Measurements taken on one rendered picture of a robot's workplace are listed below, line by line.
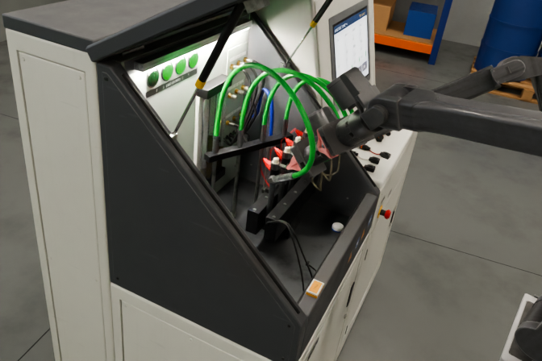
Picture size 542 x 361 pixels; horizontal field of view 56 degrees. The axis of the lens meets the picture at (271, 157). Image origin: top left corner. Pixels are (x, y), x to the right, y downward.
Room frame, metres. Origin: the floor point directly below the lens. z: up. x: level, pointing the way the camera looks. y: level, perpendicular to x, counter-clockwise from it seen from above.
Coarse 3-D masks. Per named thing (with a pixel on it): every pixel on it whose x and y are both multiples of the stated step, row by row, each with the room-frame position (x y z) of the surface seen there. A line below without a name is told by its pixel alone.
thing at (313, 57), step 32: (288, 0) 1.65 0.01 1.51; (320, 0) 1.69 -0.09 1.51; (352, 0) 1.99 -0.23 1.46; (288, 32) 1.65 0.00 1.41; (320, 32) 1.66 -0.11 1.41; (320, 64) 1.64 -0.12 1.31; (320, 96) 1.62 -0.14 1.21; (384, 192) 1.57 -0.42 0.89; (384, 224) 1.83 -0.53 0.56; (352, 320) 1.65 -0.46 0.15
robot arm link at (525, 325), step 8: (520, 328) 0.63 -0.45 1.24; (528, 328) 0.62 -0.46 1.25; (536, 328) 0.61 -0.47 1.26; (520, 336) 0.63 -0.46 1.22; (528, 336) 0.62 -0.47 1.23; (536, 336) 0.61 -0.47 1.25; (520, 344) 0.63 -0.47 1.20; (528, 344) 0.62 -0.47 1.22; (536, 344) 0.61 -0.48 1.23; (528, 352) 0.62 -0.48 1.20; (536, 352) 0.61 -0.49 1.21; (536, 360) 0.61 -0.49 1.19
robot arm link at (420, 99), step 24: (384, 96) 0.82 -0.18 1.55; (408, 96) 0.80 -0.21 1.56; (432, 96) 0.79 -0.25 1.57; (408, 120) 0.78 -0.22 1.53; (432, 120) 0.76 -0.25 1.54; (456, 120) 0.73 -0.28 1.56; (480, 120) 0.70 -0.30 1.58; (504, 120) 0.68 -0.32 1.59; (528, 120) 0.66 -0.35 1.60; (504, 144) 0.68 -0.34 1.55; (528, 144) 0.65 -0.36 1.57
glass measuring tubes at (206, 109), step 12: (216, 84) 1.41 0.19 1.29; (204, 96) 1.36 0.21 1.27; (216, 96) 1.44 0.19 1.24; (204, 108) 1.37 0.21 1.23; (216, 108) 1.44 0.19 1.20; (204, 120) 1.37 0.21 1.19; (204, 132) 1.37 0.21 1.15; (204, 144) 1.37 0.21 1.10; (204, 168) 1.37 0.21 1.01; (216, 168) 1.47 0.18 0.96; (216, 180) 1.44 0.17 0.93
